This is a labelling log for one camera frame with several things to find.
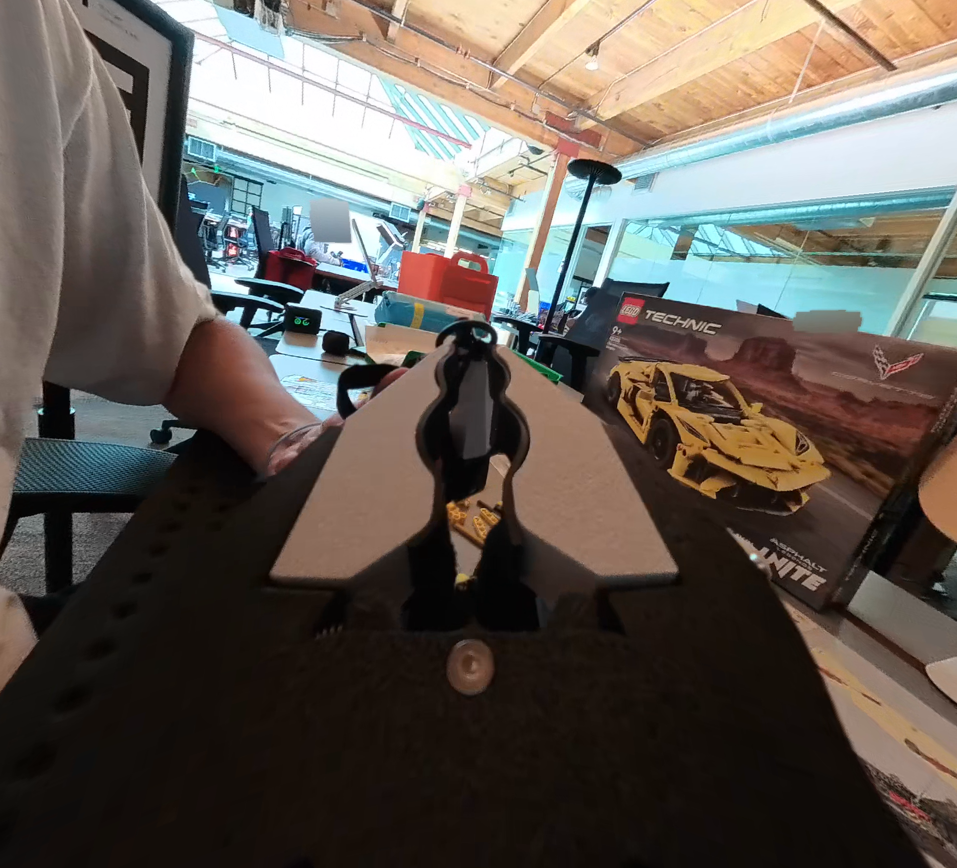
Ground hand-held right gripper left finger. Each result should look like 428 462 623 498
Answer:
269 343 457 581

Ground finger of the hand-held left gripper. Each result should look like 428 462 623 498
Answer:
447 354 496 469

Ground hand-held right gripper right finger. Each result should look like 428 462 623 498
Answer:
486 343 679 581

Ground black lego steering wheel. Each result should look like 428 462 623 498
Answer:
436 318 499 353

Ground pile of yellow black lego pieces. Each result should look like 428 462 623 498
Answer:
446 498 503 534

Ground person's left forearm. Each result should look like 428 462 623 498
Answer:
160 315 330 480

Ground lego set box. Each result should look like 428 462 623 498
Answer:
583 292 957 612

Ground lego instruction booklet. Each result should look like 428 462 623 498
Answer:
807 606 957 862

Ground person's left hand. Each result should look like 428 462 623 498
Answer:
280 366 411 476

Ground printed leaflet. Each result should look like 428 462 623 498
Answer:
280 375 345 415

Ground grey wristband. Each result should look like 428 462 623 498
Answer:
265 423 324 478

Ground green plastic bin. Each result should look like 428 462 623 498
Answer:
404 348 563 385

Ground teal padded package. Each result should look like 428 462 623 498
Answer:
374 291 487 332

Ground orange bag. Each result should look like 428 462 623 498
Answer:
396 251 500 320

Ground black floor lamp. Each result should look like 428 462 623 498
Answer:
542 160 624 335

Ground ceiling mounted device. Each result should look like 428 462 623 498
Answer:
213 0 290 36

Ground silver air duct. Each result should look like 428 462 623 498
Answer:
621 70 957 183

